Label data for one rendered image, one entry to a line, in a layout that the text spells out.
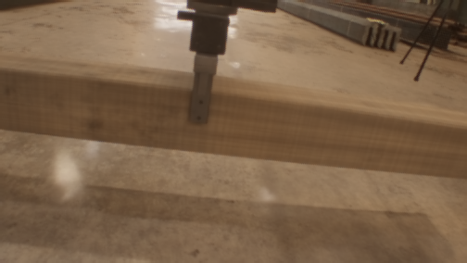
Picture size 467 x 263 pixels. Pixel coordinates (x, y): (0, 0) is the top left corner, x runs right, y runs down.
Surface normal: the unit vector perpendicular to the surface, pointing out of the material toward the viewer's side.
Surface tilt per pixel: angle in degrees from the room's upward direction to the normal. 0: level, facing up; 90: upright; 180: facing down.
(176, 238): 0
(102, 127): 90
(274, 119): 90
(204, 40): 90
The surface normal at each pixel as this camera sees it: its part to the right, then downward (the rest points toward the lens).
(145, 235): 0.14, -0.91
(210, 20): 0.06, 0.40
